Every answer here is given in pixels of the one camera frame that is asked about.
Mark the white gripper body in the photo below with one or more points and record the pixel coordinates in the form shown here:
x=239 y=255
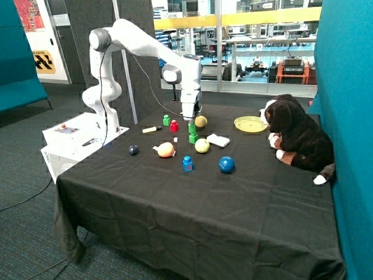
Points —
x=190 y=103

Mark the green block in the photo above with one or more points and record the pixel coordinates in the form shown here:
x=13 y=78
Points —
x=191 y=128
x=193 y=137
x=166 y=120

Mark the green block back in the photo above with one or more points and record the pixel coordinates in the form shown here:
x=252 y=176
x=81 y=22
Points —
x=166 y=120

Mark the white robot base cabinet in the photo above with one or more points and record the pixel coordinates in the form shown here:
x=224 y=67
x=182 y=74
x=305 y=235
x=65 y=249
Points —
x=73 y=140

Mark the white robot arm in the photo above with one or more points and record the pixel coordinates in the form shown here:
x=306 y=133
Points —
x=124 y=35

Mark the yellow tennis ball back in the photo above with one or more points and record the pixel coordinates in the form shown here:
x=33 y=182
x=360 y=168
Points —
x=200 y=121

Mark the yellow tennis ball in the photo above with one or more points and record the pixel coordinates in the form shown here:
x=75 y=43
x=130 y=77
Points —
x=200 y=121
x=202 y=145

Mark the red block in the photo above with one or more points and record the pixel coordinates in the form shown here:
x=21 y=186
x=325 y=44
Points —
x=173 y=126

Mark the black tripod stand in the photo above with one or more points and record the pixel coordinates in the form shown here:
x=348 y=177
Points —
x=175 y=97

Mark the yellow tennis ball front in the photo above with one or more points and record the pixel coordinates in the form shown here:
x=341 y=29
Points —
x=202 y=145

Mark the yellow black marker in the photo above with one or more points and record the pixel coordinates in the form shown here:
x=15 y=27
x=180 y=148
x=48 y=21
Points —
x=152 y=129

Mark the orange plush fruit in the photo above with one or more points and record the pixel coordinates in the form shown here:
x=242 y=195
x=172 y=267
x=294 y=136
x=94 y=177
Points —
x=165 y=150

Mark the blue block with letter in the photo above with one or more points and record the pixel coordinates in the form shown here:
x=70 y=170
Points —
x=187 y=164

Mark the yellow plastic plate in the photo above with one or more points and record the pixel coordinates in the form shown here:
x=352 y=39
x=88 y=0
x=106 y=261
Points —
x=250 y=124

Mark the blue ball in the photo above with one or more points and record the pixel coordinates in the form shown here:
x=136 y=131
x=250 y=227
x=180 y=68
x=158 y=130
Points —
x=226 y=164

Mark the dark navy small ball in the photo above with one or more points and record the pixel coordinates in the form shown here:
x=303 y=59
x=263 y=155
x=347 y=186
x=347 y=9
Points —
x=133 y=150

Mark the black tablecloth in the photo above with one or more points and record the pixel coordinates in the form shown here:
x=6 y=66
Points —
x=265 y=220

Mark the orange black equipment rack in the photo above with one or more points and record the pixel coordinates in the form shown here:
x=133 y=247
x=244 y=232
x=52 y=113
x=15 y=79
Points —
x=293 y=70

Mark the brown plush dog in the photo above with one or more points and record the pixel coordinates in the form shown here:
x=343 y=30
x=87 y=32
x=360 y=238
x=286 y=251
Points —
x=299 y=141

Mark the yellow black warning sign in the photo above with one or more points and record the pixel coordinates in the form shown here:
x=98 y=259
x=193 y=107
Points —
x=44 y=62

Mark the teal partition right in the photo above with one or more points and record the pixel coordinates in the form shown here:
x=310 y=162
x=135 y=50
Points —
x=343 y=56

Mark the teal sofa left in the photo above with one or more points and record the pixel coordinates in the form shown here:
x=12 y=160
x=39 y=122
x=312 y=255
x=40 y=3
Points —
x=20 y=85

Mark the red poster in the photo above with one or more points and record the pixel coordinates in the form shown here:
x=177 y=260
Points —
x=30 y=15

